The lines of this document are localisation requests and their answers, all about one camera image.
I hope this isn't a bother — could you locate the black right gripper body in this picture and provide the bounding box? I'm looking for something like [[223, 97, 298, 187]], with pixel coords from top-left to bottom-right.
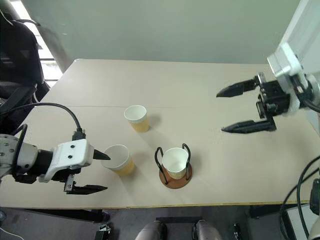
[[255, 71, 291, 131]]

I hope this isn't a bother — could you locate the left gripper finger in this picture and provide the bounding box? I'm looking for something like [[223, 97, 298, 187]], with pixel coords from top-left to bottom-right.
[[92, 149, 111, 161], [65, 184, 109, 196]]

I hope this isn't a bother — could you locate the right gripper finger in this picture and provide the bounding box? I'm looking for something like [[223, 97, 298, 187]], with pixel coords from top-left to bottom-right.
[[220, 119, 276, 134], [215, 75, 261, 98]]

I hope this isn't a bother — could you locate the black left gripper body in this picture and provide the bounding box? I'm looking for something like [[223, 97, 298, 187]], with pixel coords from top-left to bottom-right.
[[51, 165, 83, 195]]

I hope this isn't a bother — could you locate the yellow ribbed paper cup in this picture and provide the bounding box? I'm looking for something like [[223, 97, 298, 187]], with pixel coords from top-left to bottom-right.
[[123, 104, 150, 133], [161, 147, 190, 180], [100, 144, 136, 177]]

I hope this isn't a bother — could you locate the white grey box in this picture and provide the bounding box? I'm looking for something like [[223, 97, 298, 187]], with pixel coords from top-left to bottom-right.
[[284, 203, 315, 240]]

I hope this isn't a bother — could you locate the black office chair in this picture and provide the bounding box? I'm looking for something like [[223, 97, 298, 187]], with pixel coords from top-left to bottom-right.
[[0, 8, 52, 135]]

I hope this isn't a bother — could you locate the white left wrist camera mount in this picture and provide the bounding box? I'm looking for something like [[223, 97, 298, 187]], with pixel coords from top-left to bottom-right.
[[37, 138, 95, 183]]

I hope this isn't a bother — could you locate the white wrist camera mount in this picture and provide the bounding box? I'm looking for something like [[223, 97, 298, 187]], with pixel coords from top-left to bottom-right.
[[266, 41, 310, 116], [37, 138, 95, 183]]

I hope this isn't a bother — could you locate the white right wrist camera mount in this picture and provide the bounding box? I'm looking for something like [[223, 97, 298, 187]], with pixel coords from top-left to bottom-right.
[[266, 41, 310, 116]]

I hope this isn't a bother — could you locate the small black metal bracket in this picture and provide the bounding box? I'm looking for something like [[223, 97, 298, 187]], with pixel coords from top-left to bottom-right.
[[94, 221, 113, 240]]

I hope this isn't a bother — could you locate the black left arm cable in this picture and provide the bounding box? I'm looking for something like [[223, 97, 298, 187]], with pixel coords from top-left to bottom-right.
[[0, 102, 88, 141]]

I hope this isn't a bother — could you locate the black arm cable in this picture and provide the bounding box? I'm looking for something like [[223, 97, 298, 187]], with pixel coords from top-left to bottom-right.
[[0, 102, 88, 141], [278, 154, 320, 240]]

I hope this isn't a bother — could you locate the black wire cup holder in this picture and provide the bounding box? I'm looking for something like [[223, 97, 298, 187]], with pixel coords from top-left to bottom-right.
[[154, 142, 194, 190]]

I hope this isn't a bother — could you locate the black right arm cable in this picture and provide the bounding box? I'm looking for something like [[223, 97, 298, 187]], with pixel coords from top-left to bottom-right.
[[278, 154, 320, 240]]

